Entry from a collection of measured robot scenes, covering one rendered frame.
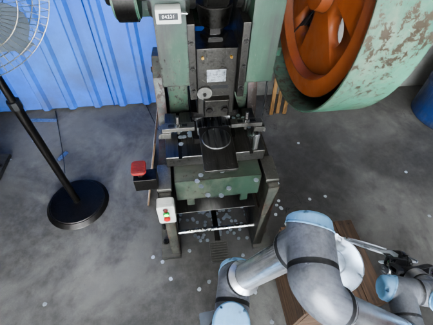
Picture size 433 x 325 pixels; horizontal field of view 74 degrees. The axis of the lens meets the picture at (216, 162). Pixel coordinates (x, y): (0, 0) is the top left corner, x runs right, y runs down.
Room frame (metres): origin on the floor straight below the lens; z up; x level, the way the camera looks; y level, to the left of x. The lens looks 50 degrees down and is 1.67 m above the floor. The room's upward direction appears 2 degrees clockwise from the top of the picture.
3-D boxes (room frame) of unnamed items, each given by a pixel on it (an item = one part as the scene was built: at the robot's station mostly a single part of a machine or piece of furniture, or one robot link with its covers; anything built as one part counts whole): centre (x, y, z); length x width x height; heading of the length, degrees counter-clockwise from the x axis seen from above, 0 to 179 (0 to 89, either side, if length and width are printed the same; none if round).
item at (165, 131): (0.97, 0.19, 0.76); 0.17 x 0.06 x 0.10; 99
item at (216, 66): (0.96, 0.02, 1.04); 0.17 x 0.15 x 0.30; 9
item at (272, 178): (1.18, -0.22, 0.45); 0.92 x 0.12 x 0.90; 9
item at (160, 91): (1.10, 0.31, 0.45); 0.92 x 0.12 x 0.90; 9
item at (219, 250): (0.87, 0.00, 0.14); 0.59 x 0.10 x 0.05; 9
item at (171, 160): (1.00, 0.02, 0.68); 0.45 x 0.30 x 0.06; 99
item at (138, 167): (0.72, 0.31, 0.72); 0.07 x 0.06 x 0.08; 9
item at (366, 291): (0.52, -0.55, 0.18); 0.40 x 0.38 x 0.35; 9
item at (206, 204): (1.01, 0.03, 0.31); 0.43 x 0.42 x 0.01; 99
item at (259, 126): (1.03, -0.14, 0.76); 0.17 x 0.06 x 0.10; 99
